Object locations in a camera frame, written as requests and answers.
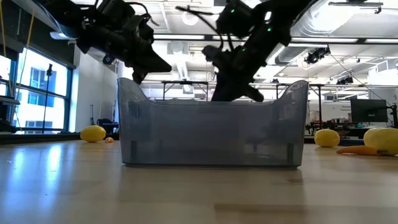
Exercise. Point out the black window frame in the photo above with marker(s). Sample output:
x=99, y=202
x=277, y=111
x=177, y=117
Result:
x=69, y=99

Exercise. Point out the dark grey desk top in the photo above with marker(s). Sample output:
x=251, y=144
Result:
x=9, y=100

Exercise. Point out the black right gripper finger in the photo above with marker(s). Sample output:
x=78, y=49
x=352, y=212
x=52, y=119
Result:
x=225, y=91
x=252, y=93

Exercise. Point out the black ceiling spotlight cluster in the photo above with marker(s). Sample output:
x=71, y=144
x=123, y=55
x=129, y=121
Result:
x=315, y=56

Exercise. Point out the translucent grey plastic basket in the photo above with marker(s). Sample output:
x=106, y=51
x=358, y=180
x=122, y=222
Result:
x=211, y=133

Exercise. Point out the small orange toy carrot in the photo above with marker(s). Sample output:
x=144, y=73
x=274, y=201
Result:
x=109, y=140
x=357, y=150

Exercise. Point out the ceiling light bar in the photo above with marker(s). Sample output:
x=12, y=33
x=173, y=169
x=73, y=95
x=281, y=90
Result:
x=62, y=35
x=323, y=40
x=180, y=37

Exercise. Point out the yellow toy lemon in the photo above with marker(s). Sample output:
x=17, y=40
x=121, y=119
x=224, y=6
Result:
x=92, y=133
x=384, y=140
x=326, y=138

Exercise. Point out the black computer monitor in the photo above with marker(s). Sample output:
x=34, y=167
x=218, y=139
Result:
x=368, y=110

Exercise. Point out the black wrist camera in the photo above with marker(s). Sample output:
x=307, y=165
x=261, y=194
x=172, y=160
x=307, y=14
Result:
x=118, y=9
x=233, y=18

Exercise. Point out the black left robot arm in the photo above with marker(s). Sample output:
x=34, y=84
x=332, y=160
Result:
x=68, y=12

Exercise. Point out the black tripod stand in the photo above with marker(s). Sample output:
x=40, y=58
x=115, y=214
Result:
x=49, y=70

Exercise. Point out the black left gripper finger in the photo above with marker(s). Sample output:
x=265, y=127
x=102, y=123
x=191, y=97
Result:
x=139, y=77
x=149, y=63

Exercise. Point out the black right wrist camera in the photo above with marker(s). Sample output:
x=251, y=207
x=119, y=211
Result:
x=233, y=18

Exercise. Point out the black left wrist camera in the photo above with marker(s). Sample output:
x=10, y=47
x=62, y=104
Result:
x=118, y=9

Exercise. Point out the cluttered background workbench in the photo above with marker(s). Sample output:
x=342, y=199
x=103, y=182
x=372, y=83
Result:
x=342, y=130

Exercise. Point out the black aluminium table frame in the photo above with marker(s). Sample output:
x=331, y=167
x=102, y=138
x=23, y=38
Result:
x=37, y=138

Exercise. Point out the silver air duct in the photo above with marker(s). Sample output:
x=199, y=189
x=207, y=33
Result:
x=311, y=25

